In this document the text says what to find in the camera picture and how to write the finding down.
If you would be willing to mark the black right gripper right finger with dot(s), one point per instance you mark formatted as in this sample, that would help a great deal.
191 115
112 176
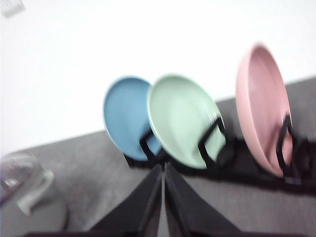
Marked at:
188 214

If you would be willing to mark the green plate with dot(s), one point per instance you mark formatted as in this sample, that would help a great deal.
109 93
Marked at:
180 111

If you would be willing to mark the glass steamer lid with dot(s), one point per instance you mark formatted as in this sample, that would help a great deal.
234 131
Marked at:
19 176

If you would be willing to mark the blue plate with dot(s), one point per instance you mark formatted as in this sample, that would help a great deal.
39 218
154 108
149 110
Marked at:
127 117

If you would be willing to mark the black plate rack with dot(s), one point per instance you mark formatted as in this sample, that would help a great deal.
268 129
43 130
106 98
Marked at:
296 157

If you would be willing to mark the pink plate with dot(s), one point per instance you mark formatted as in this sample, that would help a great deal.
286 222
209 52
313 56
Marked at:
263 106

